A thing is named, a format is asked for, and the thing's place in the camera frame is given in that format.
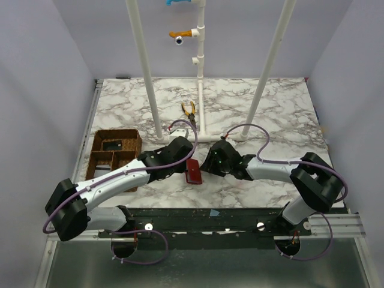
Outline white PVC pipe frame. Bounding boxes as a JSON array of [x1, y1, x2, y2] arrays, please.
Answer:
[[125, 1, 296, 143]]

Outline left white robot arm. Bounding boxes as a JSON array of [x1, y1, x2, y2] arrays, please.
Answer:
[[43, 136, 197, 241]]

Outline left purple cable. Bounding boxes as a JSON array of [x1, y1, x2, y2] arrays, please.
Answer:
[[43, 119, 198, 265]]

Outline yellow handled pliers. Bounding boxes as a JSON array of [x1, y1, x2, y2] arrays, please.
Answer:
[[181, 101, 197, 128]]

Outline red leather card holder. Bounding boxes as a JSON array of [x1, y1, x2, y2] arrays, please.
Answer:
[[185, 158, 203, 185]]

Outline aluminium frame rail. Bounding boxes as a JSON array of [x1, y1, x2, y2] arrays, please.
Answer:
[[308, 214, 366, 239]]

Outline brown wicker basket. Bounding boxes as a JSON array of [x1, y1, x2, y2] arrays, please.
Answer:
[[85, 129, 142, 180]]

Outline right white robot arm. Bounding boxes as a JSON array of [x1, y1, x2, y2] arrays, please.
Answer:
[[200, 139, 344, 229]]

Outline blue hook on pipe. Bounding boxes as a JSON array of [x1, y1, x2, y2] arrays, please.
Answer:
[[166, 0, 191, 6]]

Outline card in basket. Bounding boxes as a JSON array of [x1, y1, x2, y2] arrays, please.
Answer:
[[93, 164, 111, 178]]

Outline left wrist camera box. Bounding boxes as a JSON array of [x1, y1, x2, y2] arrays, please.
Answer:
[[169, 128, 189, 142]]

